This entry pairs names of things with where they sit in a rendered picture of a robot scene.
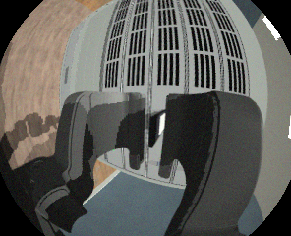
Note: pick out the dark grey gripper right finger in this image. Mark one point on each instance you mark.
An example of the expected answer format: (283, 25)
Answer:
(218, 139)

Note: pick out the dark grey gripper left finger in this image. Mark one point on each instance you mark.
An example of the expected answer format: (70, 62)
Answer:
(92, 123)

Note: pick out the white server rack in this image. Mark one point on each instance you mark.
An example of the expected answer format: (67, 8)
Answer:
(146, 51)

